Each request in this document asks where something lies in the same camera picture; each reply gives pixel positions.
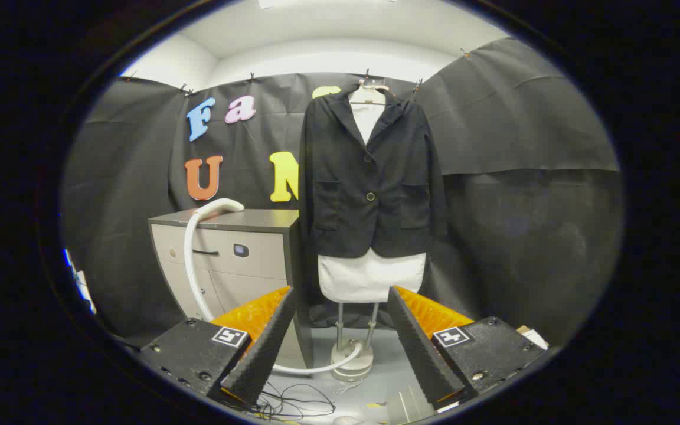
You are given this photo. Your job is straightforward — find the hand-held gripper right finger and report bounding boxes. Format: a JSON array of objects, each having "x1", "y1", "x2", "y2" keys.
[{"x1": 386, "y1": 285, "x2": 547, "y2": 414}]

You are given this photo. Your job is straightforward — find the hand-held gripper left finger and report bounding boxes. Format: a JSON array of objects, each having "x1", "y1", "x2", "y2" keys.
[{"x1": 138, "y1": 285, "x2": 297, "y2": 408}]

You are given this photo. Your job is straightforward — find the white garment steamer wand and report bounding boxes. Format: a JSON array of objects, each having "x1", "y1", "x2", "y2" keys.
[{"x1": 191, "y1": 198, "x2": 246, "y2": 224}]

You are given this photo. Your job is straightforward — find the black jacket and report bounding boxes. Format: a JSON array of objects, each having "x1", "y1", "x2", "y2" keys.
[{"x1": 299, "y1": 83, "x2": 450, "y2": 259}]

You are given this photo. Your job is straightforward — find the grey steamer base stand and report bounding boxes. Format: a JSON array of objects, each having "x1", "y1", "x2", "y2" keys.
[{"x1": 329, "y1": 302, "x2": 380, "y2": 381}]

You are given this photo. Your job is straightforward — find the white padded ironing form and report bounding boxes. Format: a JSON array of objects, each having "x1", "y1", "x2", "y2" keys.
[{"x1": 318, "y1": 100, "x2": 427, "y2": 303}]

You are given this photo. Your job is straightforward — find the grey cabinet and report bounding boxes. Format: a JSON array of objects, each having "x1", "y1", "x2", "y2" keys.
[{"x1": 148, "y1": 208, "x2": 314, "y2": 370}]

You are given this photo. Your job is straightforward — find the cardboard and paper boxes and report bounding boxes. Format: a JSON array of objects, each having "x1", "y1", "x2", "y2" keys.
[{"x1": 516, "y1": 325, "x2": 550, "y2": 350}]

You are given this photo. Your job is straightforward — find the black backdrop cloth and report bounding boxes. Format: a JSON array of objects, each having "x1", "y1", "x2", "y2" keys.
[{"x1": 60, "y1": 37, "x2": 624, "y2": 349}]

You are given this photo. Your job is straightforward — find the white plastic hanger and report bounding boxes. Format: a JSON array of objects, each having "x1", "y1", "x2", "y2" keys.
[{"x1": 349, "y1": 80, "x2": 389, "y2": 107}]

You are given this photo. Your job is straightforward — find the black floor cables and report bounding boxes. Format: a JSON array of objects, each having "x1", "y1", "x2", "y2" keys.
[{"x1": 251, "y1": 381, "x2": 338, "y2": 421}]

